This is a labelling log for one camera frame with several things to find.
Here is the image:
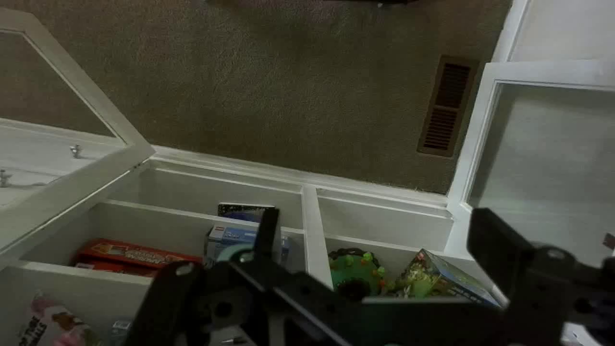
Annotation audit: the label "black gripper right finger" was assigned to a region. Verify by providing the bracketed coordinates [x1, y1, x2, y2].
[467, 208, 615, 346]

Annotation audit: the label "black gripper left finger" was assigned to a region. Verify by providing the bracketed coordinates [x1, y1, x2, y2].
[123, 206, 361, 346]

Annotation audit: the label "blue game box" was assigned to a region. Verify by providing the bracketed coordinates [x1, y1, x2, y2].
[203, 222, 303, 266]

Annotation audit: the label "stacked red game boxes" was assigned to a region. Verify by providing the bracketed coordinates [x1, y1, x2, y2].
[67, 237, 205, 279]

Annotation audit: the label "white wooden shelf cabinet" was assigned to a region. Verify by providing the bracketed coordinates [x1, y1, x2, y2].
[0, 143, 515, 346]

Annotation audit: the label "green plush toy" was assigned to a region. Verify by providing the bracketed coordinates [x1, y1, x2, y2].
[326, 247, 390, 302]

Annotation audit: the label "white glass cabinet door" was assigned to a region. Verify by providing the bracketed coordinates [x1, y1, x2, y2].
[0, 6, 155, 268]
[444, 58, 615, 272]

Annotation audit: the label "white drawer dresser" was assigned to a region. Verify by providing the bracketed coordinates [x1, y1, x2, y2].
[0, 118, 127, 214]

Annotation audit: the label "brown floor vent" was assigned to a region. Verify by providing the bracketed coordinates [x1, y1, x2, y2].
[417, 54, 480, 160]

